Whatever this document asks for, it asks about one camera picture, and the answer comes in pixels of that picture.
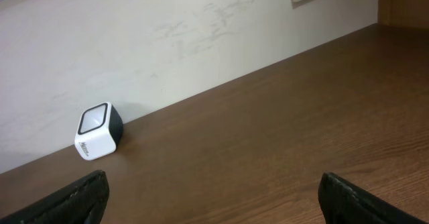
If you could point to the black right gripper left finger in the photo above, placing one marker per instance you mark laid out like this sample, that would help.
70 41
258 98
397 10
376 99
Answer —
81 202

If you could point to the white barcode scanner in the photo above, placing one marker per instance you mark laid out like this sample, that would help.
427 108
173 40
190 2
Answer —
99 131

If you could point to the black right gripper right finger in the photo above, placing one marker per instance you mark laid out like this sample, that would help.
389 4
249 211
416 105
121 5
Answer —
342 202

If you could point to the wooden cabinet side panel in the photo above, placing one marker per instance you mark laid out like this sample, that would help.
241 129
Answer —
403 13

